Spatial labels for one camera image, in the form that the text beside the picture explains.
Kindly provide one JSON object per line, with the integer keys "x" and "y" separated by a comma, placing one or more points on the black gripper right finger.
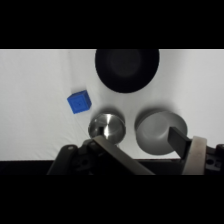
{"x": 186, "y": 149}

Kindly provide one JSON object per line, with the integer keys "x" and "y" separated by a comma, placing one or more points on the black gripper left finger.
{"x": 117, "y": 155}

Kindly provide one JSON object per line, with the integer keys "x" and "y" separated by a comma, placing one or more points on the blue cube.
{"x": 79, "y": 101}

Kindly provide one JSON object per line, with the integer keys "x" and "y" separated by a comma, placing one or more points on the shiny steel cup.
{"x": 107, "y": 127}

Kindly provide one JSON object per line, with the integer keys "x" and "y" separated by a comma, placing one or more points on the grey round bowl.
{"x": 156, "y": 132}

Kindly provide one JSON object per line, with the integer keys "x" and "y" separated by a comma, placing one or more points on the black round bowl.
{"x": 127, "y": 69}

